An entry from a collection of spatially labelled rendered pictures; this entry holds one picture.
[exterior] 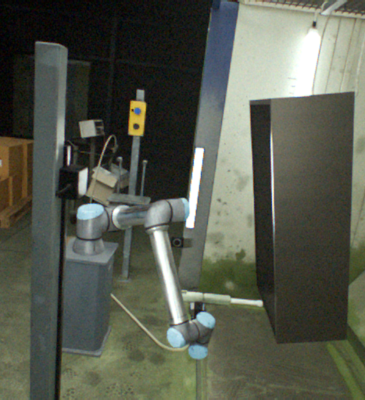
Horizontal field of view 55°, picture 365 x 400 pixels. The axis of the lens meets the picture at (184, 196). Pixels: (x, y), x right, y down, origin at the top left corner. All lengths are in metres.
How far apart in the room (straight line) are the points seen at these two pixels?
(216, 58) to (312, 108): 1.21
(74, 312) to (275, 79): 2.05
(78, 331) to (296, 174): 1.58
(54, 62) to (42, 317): 0.57
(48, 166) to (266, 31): 2.18
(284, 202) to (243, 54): 1.36
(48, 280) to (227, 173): 2.02
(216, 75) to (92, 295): 1.70
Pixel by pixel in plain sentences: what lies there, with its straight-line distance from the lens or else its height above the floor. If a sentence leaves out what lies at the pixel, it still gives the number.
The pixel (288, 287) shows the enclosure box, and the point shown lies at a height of 0.77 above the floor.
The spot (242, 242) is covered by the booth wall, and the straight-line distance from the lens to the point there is 2.88.
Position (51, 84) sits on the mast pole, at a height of 1.56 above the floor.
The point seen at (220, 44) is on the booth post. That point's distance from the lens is 2.71.
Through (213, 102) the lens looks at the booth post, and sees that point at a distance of 2.67.
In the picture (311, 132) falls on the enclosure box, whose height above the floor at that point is 1.51.
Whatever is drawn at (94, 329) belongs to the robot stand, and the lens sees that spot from 2.36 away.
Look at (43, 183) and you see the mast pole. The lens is 0.82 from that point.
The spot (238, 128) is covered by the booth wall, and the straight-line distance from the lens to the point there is 2.69.
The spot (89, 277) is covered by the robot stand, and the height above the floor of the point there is 0.53.
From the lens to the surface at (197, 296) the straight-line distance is 2.04.
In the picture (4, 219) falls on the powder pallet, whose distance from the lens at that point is 4.45.
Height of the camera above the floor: 1.55
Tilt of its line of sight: 14 degrees down
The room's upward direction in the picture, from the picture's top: 7 degrees clockwise
